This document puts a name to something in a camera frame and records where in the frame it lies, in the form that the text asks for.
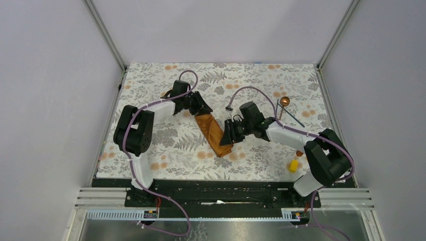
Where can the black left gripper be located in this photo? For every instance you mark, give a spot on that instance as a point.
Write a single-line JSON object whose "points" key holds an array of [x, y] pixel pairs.
{"points": [[201, 107]]}

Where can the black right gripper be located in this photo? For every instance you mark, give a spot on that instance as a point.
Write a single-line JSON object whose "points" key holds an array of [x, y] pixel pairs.
{"points": [[229, 134]]}

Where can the orange cloth napkin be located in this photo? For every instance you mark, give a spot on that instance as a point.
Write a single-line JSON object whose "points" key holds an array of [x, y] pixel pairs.
{"points": [[213, 133]]}

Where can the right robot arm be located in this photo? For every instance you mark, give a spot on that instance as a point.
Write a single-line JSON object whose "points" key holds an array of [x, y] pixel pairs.
{"points": [[326, 155]]}

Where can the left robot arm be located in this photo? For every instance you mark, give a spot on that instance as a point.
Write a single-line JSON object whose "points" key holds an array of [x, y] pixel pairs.
{"points": [[134, 130]]}

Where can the yellow toy block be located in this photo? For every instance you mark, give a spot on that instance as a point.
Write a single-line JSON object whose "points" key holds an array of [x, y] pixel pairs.
{"points": [[293, 166]]}

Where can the floral tablecloth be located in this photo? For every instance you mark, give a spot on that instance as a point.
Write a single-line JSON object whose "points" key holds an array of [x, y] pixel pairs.
{"points": [[179, 150]]}

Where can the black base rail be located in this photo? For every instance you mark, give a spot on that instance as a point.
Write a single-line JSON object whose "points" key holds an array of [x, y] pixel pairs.
{"points": [[218, 199]]}

